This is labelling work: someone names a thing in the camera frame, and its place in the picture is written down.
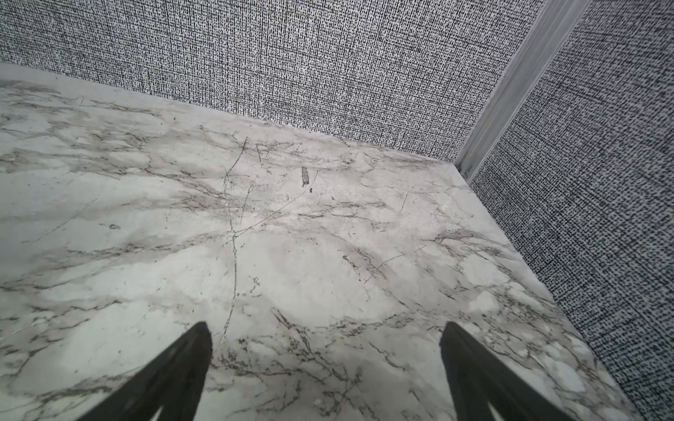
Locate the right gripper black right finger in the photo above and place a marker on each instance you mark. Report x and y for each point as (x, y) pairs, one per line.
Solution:
(481, 385)

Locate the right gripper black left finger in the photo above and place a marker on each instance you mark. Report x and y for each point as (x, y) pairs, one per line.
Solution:
(168, 388)

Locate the aluminium enclosure frame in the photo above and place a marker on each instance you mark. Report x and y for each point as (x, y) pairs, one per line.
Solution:
(552, 27)

